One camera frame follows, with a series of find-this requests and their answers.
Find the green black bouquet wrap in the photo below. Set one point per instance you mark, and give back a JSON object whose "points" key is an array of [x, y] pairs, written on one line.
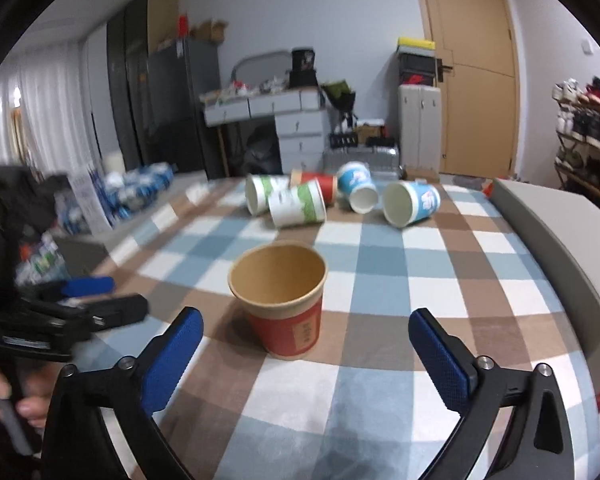
{"points": [[339, 97]]}

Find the light switch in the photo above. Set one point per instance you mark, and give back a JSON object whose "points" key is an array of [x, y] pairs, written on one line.
{"points": [[587, 46]]}

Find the cardboard boxes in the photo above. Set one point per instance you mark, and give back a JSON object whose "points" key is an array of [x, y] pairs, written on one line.
{"points": [[210, 30]]}

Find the white curtain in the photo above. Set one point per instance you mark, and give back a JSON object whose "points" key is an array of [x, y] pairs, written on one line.
{"points": [[50, 110]]}

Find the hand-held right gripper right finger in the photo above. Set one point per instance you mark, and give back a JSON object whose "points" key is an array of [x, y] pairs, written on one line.
{"points": [[440, 365]]}

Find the white blue printed box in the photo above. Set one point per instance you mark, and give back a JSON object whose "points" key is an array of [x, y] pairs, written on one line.
{"points": [[90, 200]]}

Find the black box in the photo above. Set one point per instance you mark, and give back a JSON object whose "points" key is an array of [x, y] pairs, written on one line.
{"points": [[302, 67]]}

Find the blue white paper cup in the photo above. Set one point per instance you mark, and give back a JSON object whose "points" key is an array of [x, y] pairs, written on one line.
{"points": [[420, 202], [357, 180]]}

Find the arched mirror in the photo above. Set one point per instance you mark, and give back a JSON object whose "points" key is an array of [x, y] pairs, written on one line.
{"points": [[260, 67]]}

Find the pack of water bottles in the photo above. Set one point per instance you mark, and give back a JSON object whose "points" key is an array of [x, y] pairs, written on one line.
{"points": [[140, 182]]}

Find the wooden door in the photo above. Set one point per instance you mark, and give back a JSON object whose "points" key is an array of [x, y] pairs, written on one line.
{"points": [[472, 110]]}

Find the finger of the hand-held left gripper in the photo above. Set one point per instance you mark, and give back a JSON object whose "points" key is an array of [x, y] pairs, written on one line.
{"points": [[120, 311], [87, 286]]}

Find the checked blanket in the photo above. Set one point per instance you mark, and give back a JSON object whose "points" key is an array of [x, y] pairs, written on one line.
{"points": [[395, 280]]}

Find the green white paper cup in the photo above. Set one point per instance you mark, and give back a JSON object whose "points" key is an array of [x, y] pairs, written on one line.
{"points": [[260, 192], [302, 207]]}

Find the black refrigerator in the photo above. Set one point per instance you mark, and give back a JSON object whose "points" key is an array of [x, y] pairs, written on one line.
{"points": [[180, 105]]}

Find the black bag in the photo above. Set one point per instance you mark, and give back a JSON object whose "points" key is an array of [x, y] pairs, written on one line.
{"points": [[262, 152]]}

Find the grey small cabinet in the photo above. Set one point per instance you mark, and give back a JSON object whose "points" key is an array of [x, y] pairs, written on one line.
{"points": [[419, 127]]}

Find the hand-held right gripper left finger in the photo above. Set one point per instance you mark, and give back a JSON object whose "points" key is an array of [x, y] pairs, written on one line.
{"points": [[172, 360]]}

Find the person's left hand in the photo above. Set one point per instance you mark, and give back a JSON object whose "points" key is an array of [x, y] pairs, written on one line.
{"points": [[32, 407]]}

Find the black jacket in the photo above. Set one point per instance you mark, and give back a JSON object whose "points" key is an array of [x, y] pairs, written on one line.
{"points": [[20, 210]]}

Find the shoe rack with shoes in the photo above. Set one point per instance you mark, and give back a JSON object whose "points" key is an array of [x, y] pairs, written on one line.
{"points": [[587, 125]]}

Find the black boxes with yellow lid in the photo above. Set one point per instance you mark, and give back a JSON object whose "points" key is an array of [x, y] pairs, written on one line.
{"points": [[416, 62]]}

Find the dark wardrobe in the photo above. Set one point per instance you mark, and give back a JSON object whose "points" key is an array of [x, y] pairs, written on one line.
{"points": [[127, 85]]}

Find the white desk with drawers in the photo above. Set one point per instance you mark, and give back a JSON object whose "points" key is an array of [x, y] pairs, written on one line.
{"points": [[300, 132]]}

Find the red brown paper cup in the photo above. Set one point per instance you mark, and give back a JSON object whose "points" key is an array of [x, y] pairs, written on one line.
{"points": [[287, 332], [320, 182]]}

